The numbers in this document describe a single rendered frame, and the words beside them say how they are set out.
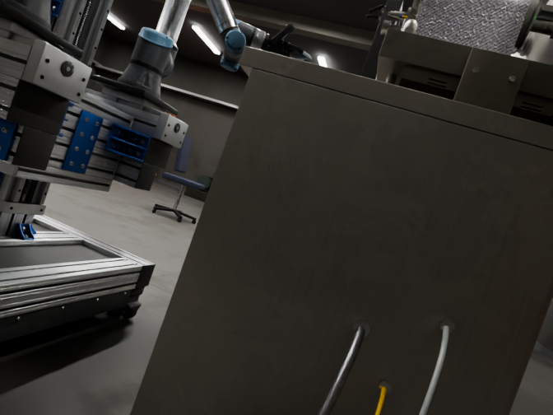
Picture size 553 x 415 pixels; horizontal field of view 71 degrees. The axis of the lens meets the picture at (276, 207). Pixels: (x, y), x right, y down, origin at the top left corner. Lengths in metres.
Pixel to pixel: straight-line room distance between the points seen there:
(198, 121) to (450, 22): 10.06
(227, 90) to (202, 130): 1.26
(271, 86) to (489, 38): 0.57
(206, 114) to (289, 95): 10.15
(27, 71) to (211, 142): 9.75
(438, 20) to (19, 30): 0.97
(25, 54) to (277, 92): 0.53
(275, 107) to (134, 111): 0.74
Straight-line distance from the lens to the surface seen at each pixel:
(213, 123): 10.76
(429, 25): 1.12
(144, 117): 1.40
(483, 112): 0.79
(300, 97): 0.78
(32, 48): 1.01
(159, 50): 1.51
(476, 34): 1.13
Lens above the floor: 0.63
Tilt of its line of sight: 1 degrees down
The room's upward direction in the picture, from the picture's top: 20 degrees clockwise
